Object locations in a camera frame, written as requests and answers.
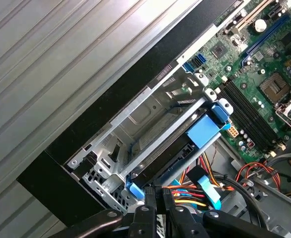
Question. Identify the green motherboard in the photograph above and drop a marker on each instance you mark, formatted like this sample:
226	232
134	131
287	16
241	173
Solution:
264	62

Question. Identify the black RAM slot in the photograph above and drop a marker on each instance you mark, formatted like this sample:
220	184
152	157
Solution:
249	116
245	119
253	113
256	111

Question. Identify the metal socket cover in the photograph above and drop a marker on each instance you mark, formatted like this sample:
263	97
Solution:
288	109

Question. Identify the round coin battery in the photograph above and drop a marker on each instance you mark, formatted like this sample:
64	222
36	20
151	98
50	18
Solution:
260	25

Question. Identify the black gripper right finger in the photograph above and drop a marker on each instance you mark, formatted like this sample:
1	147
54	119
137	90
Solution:
185	223

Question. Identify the black open PC case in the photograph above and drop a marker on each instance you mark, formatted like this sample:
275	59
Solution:
115	81

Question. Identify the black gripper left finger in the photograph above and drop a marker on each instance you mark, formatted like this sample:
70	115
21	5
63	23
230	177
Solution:
138	223

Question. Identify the beige power connector socket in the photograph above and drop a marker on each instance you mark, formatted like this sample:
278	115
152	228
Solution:
233	131

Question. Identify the hard disk with blue carrier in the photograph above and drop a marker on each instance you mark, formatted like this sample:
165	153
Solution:
202	129

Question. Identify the blue expansion slot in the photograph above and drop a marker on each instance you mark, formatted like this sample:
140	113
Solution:
267	33

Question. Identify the white expansion slot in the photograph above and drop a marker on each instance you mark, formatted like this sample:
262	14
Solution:
249	16

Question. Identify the silver metal disk bay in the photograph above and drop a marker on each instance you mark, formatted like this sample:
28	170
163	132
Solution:
140	116

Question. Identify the CPU socket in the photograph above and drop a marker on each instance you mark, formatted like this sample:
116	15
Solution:
274	87

